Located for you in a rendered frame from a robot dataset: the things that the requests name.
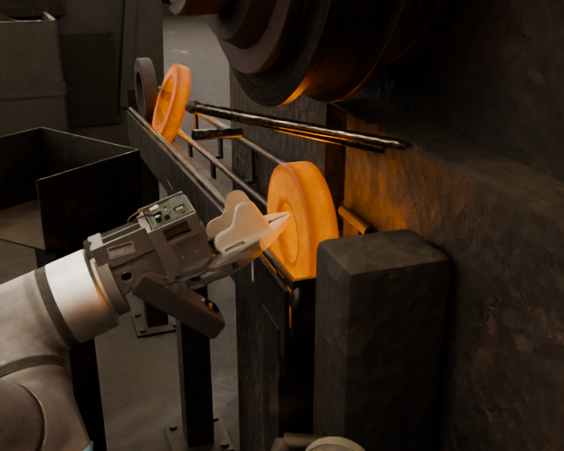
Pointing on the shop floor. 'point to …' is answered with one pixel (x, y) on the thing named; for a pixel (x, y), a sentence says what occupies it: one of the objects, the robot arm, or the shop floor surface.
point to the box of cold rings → (21, 76)
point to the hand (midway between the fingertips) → (281, 225)
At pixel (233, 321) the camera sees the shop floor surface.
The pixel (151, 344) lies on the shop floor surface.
